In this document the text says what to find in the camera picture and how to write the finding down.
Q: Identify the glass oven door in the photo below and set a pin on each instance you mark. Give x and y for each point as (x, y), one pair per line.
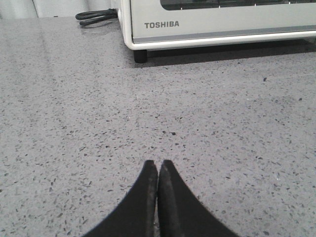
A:
(169, 20)

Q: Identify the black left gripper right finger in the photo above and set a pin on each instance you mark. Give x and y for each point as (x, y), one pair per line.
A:
(180, 213)

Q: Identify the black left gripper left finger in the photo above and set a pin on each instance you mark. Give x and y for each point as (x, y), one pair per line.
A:
(135, 214)

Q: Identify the white Toshiba toaster oven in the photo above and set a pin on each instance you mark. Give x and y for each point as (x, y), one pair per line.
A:
(140, 49)

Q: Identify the grey curtain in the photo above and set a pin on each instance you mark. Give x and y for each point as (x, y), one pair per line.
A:
(19, 9)

